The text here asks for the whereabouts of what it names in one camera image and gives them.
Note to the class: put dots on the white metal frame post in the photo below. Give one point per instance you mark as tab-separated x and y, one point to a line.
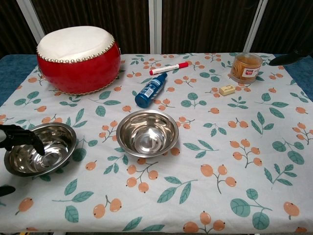
255	24
155	24
31	17

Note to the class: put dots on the fruit and leaf print tablecloth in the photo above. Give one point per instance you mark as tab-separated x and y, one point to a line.
195	186

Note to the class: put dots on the red and white marker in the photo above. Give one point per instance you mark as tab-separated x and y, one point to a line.
168	68

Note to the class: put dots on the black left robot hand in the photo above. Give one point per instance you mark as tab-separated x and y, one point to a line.
19	138

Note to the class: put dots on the dark brown pleated curtain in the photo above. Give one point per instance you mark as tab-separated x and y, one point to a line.
97	14

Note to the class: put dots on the red drum white skin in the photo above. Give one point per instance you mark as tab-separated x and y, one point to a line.
80	71

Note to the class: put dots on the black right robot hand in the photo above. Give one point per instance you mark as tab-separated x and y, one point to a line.
291	58

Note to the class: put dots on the blue plastic bottle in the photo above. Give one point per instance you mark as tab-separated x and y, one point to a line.
149	90

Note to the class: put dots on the clear jar of rubber bands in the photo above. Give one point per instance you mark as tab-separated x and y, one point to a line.
244	69

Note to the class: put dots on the beige eraser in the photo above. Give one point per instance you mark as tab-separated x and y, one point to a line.
227	90

